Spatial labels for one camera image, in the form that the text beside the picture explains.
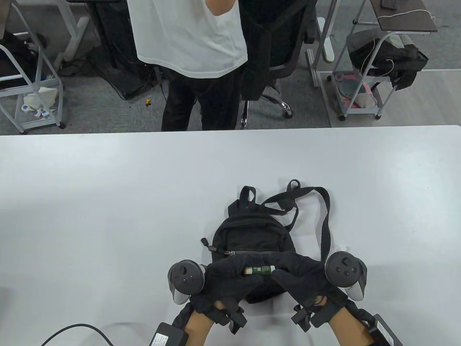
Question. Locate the black glove clamp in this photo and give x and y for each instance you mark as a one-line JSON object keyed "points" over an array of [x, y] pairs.
{"points": [[234, 320], [302, 319]]}

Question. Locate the black backpack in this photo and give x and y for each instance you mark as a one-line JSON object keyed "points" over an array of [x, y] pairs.
{"points": [[252, 234]]}

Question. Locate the black bag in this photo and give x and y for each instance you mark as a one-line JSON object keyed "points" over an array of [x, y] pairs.
{"points": [[399, 59], [16, 61]]}

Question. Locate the black right wrist box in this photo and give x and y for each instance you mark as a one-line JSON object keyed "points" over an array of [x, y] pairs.
{"points": [[387, 331]]}

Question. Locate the white cloth bundle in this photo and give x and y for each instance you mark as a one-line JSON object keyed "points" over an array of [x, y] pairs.
{"points": [[367, 101]]}

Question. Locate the white frame rolling side table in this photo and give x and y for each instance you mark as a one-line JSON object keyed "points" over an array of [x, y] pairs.
{"points": [[362, 111]]}

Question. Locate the white cloth bag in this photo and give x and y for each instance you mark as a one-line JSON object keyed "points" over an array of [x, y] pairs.
{"points": [[41, 94]]}

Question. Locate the person's left forearm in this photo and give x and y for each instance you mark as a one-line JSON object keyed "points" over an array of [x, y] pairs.
{"points": [[200, 328]]}

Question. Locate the black wrist box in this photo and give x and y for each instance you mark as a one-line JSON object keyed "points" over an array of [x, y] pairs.
{"points": [[387, 331], [169, 337]]}

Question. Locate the black hand controller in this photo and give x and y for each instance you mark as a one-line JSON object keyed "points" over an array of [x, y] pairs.
{"points": [[344, 268], [185, 275]]}

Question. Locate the person's right forearm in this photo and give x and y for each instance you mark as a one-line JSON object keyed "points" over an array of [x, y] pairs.
{"points": [[345, 328]]}

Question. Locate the black right hand controller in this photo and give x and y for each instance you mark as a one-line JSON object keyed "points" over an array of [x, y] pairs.
{"points": [[344, 268]]}

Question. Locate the white desk leg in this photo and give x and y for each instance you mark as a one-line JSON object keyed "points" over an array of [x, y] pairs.
{"points": [[74, 39], [328, 50]]}

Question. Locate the pink plastic item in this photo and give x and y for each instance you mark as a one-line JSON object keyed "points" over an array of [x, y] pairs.
{"points": [[365, 88]]}

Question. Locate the person's right hand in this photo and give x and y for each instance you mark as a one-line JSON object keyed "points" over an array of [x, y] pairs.
{"points": [[306, 281]]}

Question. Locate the black phone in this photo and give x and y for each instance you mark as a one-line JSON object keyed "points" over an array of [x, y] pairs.
{"points": [[389, 3]]}

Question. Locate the black left hand controller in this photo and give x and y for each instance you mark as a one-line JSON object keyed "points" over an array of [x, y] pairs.
{"points": [[185, 275]]}

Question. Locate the white metal rolling cart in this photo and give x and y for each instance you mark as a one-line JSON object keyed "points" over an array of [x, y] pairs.
{"points": [[39, 125]]}

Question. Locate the black computer tower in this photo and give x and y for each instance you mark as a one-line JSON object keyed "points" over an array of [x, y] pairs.
{"points": [[111, 43]]}

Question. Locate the black office chair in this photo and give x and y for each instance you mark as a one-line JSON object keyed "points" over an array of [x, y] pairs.
{"points": [[281, 36]]}

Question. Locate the person's left hand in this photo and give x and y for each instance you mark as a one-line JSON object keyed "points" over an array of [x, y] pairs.
{"points": [[227, 284]]}

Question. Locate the black left glove clamp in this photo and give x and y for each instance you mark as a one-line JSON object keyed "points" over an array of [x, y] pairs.
{"points": [[234, 320]]}

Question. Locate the black left wrist box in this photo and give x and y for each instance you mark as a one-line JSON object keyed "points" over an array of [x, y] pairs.
{"points": [[169, 337]]}

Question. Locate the dark brown side table top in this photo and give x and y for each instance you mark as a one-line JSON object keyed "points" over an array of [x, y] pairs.
{"points": [[407, 23]]}

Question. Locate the black right glove clamp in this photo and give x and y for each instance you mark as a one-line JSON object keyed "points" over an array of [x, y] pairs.
{"points": [[302, 319]]}

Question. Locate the small white lubricant stick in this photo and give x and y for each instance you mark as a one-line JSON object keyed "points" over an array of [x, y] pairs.
{"points": [[259, 270]]}

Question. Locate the grey metal stand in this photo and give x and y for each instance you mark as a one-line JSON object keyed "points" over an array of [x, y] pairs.
{"points": [[312, 70]]}

